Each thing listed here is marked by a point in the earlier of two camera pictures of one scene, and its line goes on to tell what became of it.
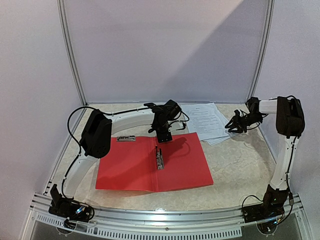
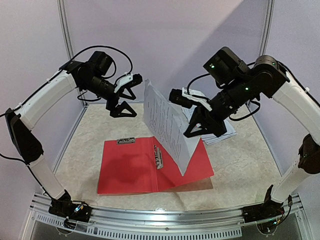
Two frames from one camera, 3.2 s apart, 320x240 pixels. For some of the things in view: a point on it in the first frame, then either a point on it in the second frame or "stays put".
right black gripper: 240,121 to 208,117
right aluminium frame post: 263,50 stays put
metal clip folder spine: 159,158 stays put
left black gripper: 163,138 to 115,110
